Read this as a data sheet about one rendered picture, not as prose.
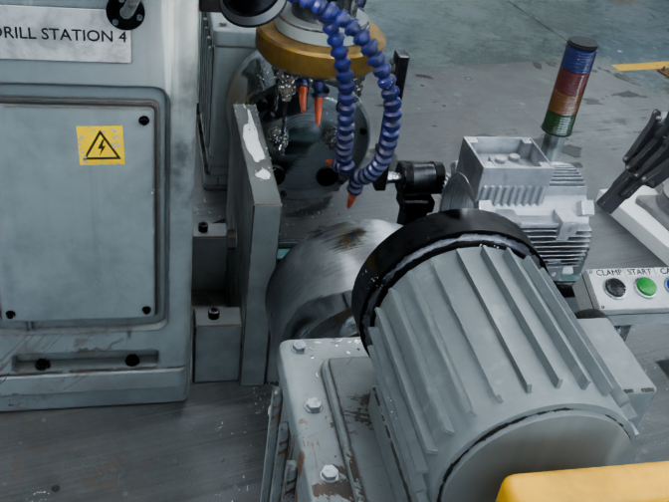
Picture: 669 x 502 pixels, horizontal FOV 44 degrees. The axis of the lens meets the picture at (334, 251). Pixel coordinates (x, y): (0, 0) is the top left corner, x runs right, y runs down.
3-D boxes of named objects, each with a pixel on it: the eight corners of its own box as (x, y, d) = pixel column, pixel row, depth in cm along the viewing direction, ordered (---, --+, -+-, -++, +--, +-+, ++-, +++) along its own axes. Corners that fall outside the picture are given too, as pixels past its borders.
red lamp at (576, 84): (560, 95, 160) (567, 73, 158) (549, 82, 165) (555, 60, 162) (589, 96, 162) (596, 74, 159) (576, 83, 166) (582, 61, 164)
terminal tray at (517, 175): (474, 207, 131) (484, 168, 127) (453, 172, 140) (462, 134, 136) (543, 207, 134) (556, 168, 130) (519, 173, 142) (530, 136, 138)
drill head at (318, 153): (235, 227, 146) (243, 99, 132) (216, 120, 179) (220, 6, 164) (370, 226, 152) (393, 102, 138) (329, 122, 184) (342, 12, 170)
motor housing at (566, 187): (462, 299, 137) (488, 202, 126) (429, 233, 152) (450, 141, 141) (571, 296, 141) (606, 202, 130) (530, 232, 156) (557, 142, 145)
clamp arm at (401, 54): (371, 191, 147) (395, 55, 132) (367, 182, 149) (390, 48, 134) (390, 191, 148) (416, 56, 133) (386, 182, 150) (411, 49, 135)
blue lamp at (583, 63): (567, 73, 158) (574, 51, 155) (555, 60, 162) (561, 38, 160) (596, 74, 159) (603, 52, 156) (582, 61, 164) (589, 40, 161)
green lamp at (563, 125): (549, 135, 166) (555, 116, 163) (537, 122, 170) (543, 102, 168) (575, 136, 167) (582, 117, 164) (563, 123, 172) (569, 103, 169)
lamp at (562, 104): (555, 116, 163) (560, 95, 160) (543, 102, 168) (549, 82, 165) (582, 117, 164) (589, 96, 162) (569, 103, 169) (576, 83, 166)
